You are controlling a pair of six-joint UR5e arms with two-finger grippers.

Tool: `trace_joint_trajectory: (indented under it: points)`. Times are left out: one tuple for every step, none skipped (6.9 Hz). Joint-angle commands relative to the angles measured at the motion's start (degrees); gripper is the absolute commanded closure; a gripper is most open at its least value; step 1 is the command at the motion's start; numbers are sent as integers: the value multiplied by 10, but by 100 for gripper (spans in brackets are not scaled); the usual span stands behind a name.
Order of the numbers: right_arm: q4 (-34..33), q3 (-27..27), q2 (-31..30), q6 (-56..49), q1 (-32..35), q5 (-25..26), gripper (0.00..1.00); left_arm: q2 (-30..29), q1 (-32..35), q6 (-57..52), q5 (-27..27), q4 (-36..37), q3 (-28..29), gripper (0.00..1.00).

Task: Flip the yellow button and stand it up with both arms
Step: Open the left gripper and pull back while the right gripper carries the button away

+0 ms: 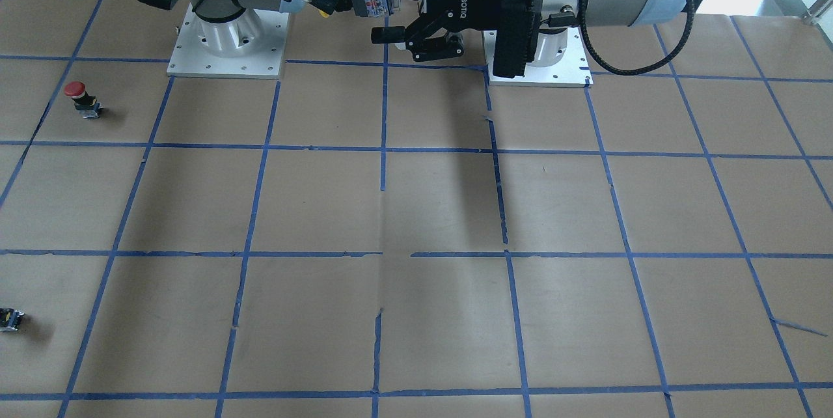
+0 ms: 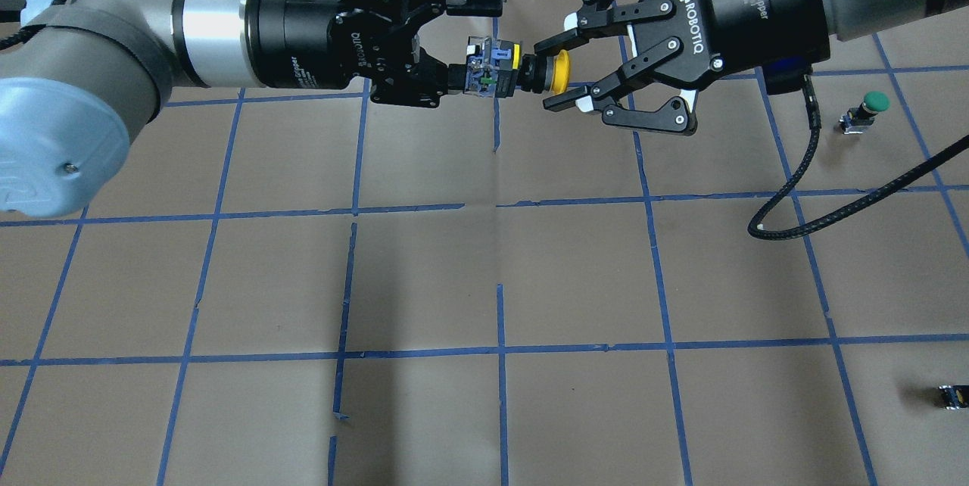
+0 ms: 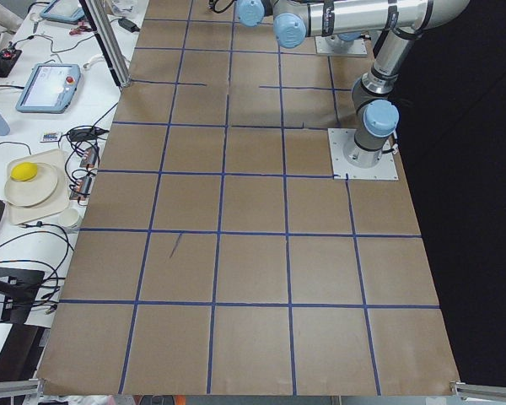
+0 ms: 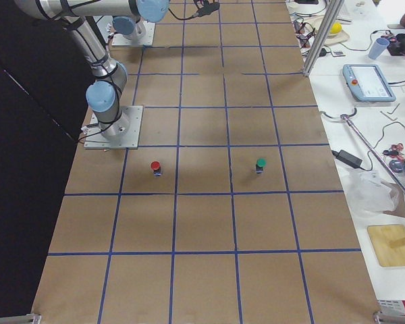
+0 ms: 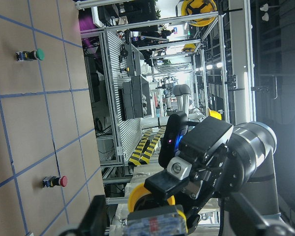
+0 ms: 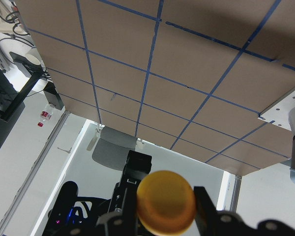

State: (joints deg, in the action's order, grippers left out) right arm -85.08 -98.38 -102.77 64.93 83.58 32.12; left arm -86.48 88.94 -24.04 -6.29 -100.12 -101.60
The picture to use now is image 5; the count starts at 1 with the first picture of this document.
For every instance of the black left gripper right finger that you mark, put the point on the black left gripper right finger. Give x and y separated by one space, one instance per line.
257 218

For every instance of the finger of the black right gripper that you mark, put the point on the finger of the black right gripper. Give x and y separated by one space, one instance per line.
163 185
192 216

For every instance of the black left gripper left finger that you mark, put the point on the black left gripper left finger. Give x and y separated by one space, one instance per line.
93 223

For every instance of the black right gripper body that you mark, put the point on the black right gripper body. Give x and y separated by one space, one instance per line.
212 154

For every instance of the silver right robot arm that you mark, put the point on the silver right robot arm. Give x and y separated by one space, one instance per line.
260 148

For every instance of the red push button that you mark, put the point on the red push button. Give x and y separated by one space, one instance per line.
52 181

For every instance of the green push button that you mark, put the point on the green push button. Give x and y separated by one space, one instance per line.
37 54

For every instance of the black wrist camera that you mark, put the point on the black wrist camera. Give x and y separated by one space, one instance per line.
176 128

